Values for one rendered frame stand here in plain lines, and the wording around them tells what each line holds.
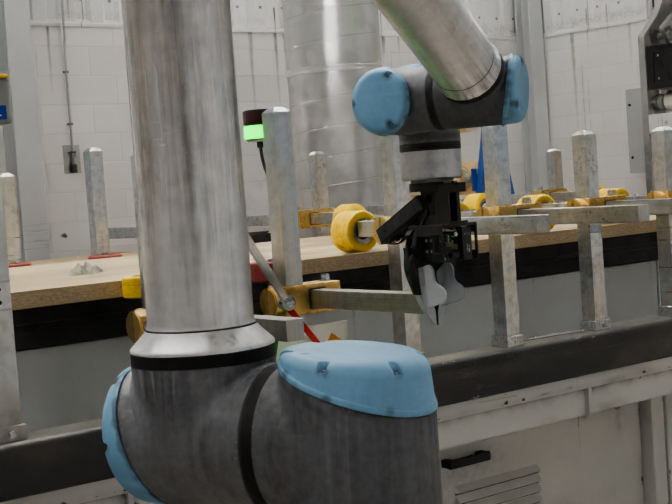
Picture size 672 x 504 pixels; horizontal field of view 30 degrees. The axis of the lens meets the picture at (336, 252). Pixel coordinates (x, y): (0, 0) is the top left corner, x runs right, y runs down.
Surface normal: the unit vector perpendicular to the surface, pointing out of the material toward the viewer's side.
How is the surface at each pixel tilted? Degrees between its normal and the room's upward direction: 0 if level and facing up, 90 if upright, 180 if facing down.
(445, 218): 90
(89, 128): 90
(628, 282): 90
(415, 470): 90
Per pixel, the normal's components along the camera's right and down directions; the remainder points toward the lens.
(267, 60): 0.64, 0.00
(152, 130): -0.50, 0.08
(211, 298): 0.33, 0.03
